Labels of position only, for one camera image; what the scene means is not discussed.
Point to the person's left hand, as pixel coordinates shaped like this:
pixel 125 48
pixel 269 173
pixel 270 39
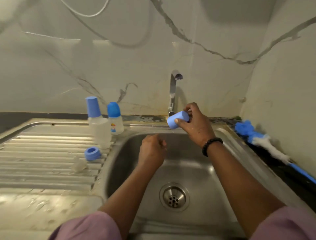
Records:
pixel 152 151

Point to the person's right hand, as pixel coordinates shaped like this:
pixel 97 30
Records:
pixel 198 127

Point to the blue cylindrical bottle cap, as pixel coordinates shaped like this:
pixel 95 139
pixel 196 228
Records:
pixel 177 119

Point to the blue and white bottle brush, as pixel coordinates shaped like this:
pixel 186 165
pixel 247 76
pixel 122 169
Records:
pixel 244 128

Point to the cartoon print baby bottle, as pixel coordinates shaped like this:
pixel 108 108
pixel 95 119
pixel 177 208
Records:
pixel 115 121

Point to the translucent bottle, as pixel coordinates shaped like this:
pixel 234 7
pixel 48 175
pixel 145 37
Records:
pixel 100 131
pixel 93 109

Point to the translucent bottle front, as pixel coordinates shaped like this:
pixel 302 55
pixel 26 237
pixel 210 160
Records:
pixel 93 109

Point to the clear silicone nipple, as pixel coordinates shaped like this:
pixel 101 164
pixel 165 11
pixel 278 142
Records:
pixel 79 164

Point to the person's right forearm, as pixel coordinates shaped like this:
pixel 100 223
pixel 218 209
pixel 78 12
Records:
pixel 242 188

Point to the person's left forearm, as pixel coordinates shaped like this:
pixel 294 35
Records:
pixel 131 195

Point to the chrome sink faucet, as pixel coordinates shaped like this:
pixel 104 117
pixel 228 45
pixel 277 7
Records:
pixel 172 94

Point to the metal sink drain strainer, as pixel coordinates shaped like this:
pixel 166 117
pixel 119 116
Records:
pixel 174 197

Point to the pink shirt sleeve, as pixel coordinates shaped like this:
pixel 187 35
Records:
pixel 284 225
pixel 86 227

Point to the stainless steel sink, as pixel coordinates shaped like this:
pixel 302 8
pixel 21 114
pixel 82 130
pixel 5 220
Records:
pixel 44 153

